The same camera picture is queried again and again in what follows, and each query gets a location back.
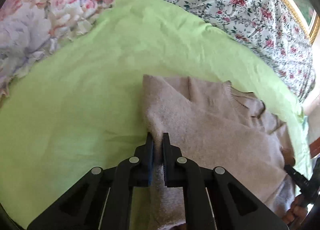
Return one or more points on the beige fleece garment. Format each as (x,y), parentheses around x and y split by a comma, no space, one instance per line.
(216,125)

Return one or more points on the pastel floral pillow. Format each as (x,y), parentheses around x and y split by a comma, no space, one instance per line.
(34,29)

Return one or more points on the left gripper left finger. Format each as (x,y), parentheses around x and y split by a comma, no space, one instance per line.
(102,198)

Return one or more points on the person's right hand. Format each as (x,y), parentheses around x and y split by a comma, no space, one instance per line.
(297,212)

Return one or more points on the green bed sheet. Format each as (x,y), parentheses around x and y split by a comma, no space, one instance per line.
(81,107)

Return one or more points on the red rose floral quilt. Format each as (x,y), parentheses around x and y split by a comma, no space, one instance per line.
(269,29)

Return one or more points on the framed landscape painting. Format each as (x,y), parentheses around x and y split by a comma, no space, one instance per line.
(306,15)

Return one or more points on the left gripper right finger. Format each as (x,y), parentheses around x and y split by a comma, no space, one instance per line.
(214,198)

